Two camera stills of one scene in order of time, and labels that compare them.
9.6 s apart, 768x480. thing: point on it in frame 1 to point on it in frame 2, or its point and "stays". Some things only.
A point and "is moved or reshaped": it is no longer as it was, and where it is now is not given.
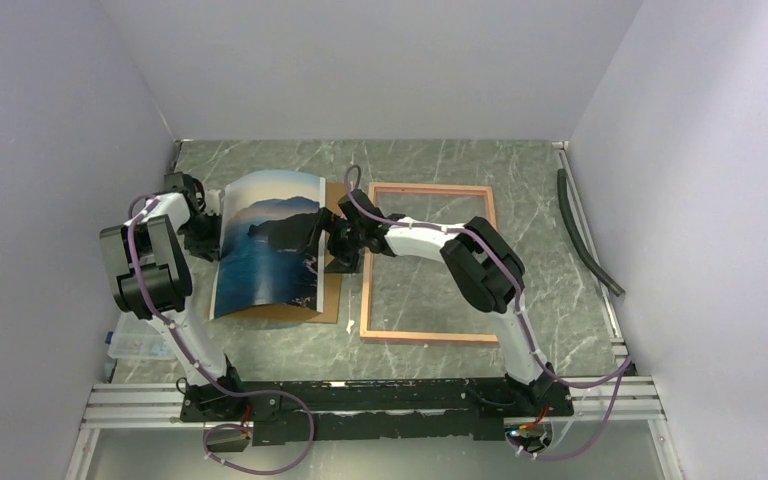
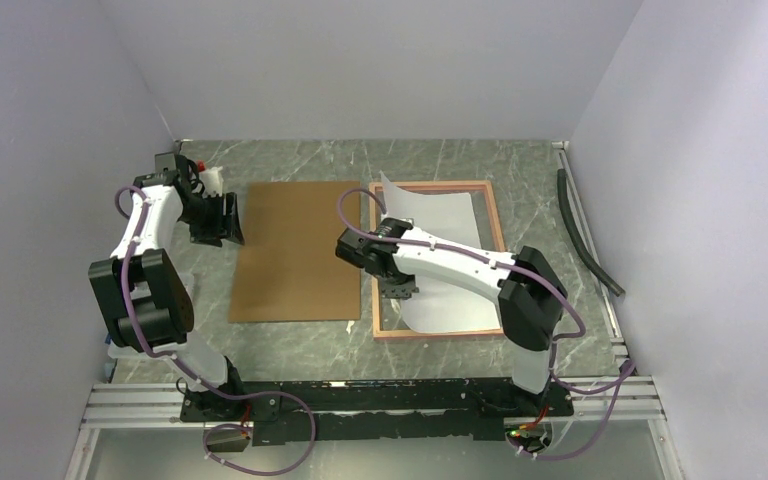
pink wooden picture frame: (366, 308) is moved or reshaped
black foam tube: (574, 231) stays
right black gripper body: (344, 242) to (394, 285)
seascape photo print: (265, 218) to (437, 303)
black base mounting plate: (287, 411) stays
